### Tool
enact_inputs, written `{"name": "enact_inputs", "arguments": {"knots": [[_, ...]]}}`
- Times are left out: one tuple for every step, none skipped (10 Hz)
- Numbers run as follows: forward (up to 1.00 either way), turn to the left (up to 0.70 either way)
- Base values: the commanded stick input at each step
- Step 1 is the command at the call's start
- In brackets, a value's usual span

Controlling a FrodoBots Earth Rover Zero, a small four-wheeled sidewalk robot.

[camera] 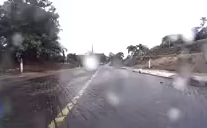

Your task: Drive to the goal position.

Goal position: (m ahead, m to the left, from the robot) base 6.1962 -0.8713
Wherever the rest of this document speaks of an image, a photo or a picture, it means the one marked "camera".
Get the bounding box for row of trees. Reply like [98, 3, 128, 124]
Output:
[107, 43, 151, 67]

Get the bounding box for grey brick paved road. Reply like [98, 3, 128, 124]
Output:
[0, 64, 207, 128]

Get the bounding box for pale kerb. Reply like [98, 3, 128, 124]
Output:
[120, 65, 207, 88]

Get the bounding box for yellow painted line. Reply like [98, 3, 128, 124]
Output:
[46, 68, 101, 128]

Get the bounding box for earth verge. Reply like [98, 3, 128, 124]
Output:
[0, 61, 82, 81]

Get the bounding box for brown earth embankment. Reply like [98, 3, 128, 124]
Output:
[130, 38, 207, 75]

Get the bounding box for large dark green tree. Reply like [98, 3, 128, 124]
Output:
[0, 0, 69, 65]

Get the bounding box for trees on embankment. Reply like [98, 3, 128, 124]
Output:
[193, 14, 207, 42]

